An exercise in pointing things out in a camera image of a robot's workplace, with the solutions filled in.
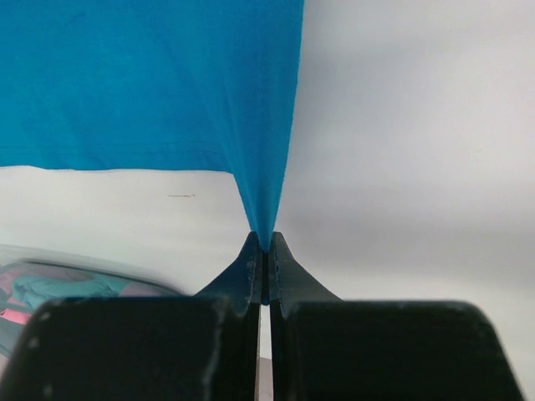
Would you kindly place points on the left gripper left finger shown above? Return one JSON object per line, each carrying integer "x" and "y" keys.
{"x": 199, "y": 347}

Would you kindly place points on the teal plastic basket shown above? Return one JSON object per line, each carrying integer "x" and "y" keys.
{"x": 16, "y": 259}

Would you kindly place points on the light blue t shirt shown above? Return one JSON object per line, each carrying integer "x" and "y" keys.
{"x": 33, "y": 291}

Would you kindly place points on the pink t shirt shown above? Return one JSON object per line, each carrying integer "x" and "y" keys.
{"x": 19, "y": 313}

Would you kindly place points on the dark blue t shirt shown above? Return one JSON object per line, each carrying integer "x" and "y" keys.
{"x": 154, "y": 85}

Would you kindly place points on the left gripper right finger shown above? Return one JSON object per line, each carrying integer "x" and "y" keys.
{"x": 326, "y": 348}

